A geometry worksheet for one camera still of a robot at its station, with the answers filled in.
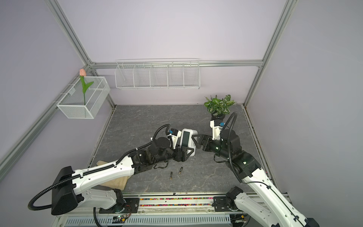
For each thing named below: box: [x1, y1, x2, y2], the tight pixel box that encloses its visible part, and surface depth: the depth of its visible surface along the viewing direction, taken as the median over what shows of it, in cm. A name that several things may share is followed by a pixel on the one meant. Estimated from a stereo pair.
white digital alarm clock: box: [181, 128, 199, 156], surface depth 71 cm
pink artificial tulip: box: [79, 68, 95, 106], surface depth 85 cm
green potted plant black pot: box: [203, 94, 237, 121], surface depth 90 cm
